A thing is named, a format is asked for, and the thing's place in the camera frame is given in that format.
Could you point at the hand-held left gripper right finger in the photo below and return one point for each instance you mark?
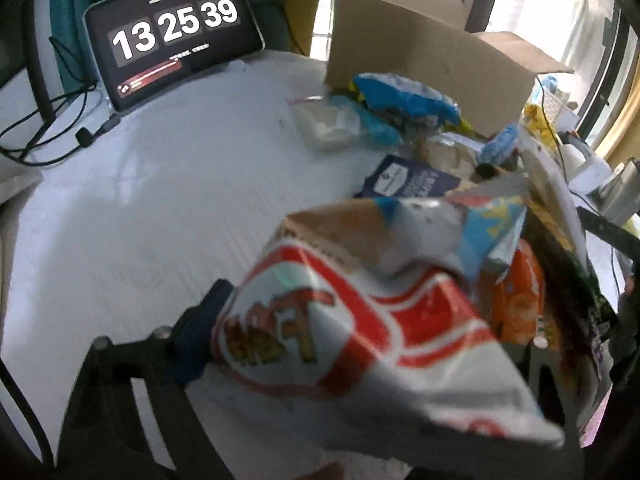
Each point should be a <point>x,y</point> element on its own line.
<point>547,375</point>

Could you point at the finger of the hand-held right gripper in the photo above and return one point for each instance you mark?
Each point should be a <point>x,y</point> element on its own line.
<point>607,232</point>

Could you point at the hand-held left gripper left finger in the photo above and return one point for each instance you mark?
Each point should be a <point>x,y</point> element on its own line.
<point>199,337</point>

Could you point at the yellow and black snack bag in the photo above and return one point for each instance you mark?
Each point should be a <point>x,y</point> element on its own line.
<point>575,285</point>

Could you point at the orange snack bag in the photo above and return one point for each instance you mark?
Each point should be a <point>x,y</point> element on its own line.
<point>520,300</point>

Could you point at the red and white snack bag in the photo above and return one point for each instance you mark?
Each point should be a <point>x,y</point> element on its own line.
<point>350,310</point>

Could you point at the dark blue snack packet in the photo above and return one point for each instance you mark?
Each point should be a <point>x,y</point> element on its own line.
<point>400,180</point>

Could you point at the blue and white snack bag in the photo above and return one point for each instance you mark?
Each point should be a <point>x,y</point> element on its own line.
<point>400,92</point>

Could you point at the brown cardboard box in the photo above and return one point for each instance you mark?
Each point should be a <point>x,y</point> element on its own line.
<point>425,60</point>

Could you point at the clear and blue snack pack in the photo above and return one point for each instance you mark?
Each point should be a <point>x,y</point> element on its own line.
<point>330,122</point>

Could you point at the person's left hand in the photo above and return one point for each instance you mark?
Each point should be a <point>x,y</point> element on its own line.
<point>325,472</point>

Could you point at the white rounded device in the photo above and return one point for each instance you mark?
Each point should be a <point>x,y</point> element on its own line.
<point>592,170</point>

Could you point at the white plastic basket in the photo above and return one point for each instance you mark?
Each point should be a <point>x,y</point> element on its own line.
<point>560,110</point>

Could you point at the small blue and red packet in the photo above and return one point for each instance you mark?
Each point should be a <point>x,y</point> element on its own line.
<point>500,145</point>

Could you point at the black tablet with clock display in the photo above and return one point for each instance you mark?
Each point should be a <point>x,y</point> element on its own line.
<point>175,35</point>

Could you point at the yellow curtain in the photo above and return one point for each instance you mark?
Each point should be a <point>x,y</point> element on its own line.
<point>302,0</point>

